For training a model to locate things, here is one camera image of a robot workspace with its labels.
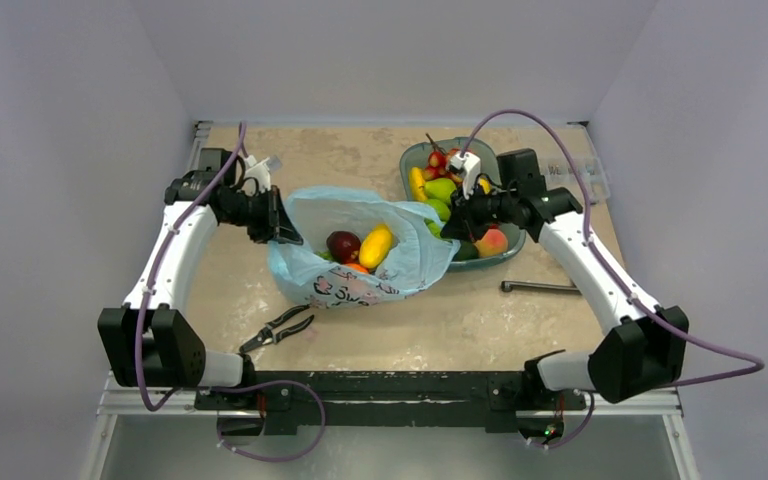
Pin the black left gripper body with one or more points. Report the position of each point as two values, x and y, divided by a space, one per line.
254 216

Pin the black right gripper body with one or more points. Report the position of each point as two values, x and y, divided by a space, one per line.
465 210

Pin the light blue plastic bag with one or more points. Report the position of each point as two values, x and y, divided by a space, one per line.
416 261

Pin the green fake grapes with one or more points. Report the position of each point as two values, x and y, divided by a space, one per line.
325 255

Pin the dark red fake apple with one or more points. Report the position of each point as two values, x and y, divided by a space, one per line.
343 246

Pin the yellow fake mango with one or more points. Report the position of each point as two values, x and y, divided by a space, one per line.
375 247

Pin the orange fake mandarin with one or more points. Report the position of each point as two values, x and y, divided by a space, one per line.
357 267

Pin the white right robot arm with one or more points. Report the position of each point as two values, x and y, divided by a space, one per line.
643 345

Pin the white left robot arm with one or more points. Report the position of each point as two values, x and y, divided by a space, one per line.
147 340

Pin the light green bumpy fake fruit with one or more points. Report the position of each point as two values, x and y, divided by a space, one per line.
443 215

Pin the dark green fake avocado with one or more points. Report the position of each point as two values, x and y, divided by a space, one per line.
467 251

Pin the fake peach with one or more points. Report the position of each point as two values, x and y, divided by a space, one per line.
494 242

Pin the green fake pear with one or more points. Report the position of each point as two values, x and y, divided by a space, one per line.
440 189

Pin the yellow fake banana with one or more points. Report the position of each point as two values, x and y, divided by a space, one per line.
417 184

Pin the red fake cherry bunch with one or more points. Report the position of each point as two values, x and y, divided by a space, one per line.
438 161

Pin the clear plastic screw box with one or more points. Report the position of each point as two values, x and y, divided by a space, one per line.
558 173

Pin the teal plastic fruit basket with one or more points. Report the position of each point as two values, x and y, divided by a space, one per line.
416 156

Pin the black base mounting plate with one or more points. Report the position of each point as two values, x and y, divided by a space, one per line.
495 401

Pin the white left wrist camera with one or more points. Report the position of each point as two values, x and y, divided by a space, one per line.
256 177

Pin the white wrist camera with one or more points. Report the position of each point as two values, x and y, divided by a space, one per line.
467 166
256 177

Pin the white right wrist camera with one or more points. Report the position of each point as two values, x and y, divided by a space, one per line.
467 166

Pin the black handled pliers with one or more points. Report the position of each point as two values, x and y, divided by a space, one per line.
275 330

